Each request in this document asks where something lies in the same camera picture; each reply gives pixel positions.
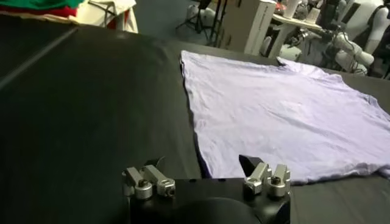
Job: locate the large black table cover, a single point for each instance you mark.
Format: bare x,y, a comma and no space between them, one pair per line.
106,106

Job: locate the white tumbler bottle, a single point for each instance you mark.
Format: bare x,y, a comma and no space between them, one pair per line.
291,7

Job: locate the white paper cup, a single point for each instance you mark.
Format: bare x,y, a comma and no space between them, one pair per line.
313,15

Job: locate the white standing desk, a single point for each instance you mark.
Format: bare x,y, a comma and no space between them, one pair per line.
289,27

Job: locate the tall white cardboard box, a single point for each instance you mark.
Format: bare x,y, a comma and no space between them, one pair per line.
250,24

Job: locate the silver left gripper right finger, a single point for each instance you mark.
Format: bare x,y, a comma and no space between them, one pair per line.
259,179

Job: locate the black tripod stand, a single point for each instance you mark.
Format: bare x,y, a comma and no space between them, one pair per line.
198,18

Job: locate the green garment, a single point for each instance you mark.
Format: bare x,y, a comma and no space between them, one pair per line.
36,3

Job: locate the beige garment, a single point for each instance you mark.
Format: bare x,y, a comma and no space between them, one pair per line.
30,17

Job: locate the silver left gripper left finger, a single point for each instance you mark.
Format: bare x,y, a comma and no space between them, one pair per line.
143,182

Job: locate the lavender t-shirt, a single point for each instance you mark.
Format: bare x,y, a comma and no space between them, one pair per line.
274,115

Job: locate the red garment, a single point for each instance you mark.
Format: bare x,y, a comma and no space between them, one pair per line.
45,12

